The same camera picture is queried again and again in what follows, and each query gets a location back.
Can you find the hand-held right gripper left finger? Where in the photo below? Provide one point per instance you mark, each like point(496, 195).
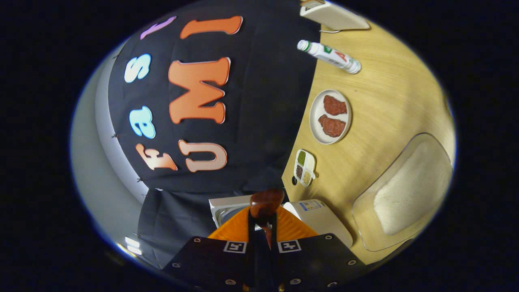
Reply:
point(211, 263)

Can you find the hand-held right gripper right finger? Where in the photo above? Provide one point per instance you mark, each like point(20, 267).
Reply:
point(316, 263)

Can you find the white rice cooker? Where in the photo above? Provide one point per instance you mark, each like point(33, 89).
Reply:
point(320, 221)

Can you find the brown wooden spoon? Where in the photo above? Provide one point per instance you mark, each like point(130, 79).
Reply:
point(265, 202)

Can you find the clear container of rice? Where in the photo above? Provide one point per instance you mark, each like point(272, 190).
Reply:
point(405, 194)

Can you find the ceiling light panel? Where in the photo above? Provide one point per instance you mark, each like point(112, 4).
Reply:
point(132, 245)

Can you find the small white condiment dish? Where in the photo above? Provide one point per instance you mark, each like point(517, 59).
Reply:
point(305, 168)

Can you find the white round plate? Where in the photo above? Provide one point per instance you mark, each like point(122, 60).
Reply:
point(316, 125)

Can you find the brown meat patty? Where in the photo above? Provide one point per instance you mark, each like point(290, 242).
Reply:
point(334, 105)
point(332, 126)

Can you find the white drink bottle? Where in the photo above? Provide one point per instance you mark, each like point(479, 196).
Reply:
point(330, 54)

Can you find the white toaster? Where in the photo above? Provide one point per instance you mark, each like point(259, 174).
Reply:
point(336, 16)

